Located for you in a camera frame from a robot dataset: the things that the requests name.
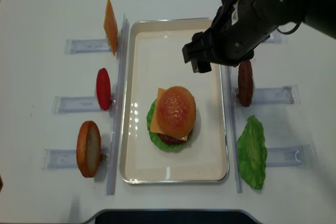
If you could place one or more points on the white metal-rimmed tray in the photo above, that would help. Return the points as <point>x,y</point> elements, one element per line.
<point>185,101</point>

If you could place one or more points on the clear bun holder rail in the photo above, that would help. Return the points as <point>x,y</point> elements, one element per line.
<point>275,38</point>
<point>54,159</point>

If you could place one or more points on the clear long left guide rail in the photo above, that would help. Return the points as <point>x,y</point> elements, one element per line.
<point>118,107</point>

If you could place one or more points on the clear cheese holder rail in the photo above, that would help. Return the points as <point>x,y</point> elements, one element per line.
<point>74,46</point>

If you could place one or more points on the clear left bun holder rail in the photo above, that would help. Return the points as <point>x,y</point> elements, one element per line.
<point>54,159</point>

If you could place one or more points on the clear long guide rail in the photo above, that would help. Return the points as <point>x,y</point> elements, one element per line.
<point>118,107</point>
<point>232,120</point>

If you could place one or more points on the spare brown meat patty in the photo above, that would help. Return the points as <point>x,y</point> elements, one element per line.
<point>245,83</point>

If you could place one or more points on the spare bun half on left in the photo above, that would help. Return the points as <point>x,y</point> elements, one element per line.
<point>88,149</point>

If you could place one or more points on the dark base at table edge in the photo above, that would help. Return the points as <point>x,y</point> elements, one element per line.
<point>173,216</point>

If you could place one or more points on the red tomato slice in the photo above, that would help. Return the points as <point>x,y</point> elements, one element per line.
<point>103,89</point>

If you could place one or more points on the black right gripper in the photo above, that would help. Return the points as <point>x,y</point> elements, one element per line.
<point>237,29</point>

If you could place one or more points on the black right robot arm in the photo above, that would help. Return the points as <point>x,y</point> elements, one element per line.
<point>318,14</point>

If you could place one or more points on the clear lettuce holder rail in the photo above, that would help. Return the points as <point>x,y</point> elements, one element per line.
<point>292,156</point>

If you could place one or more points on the clear tomato holder rail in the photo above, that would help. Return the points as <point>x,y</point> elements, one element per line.
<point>63,105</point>

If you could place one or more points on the spare upright cheese slice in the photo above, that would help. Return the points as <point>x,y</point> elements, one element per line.
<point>111,27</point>

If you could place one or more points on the cheese slice on burger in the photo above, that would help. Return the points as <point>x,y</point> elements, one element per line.
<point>155,121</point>

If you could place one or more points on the meat patty on burger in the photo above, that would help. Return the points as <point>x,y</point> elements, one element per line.
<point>168,140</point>

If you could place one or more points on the clear patty holder rail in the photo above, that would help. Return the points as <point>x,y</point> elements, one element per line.
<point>279,95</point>

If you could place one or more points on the clear long right guide rail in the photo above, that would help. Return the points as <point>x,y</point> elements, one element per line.
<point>232,120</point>

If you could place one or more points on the spare green lettuce leaf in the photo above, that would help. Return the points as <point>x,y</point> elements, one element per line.
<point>252,154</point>

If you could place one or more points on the lettuce leaf on burger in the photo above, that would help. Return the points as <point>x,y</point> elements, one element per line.
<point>154,135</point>

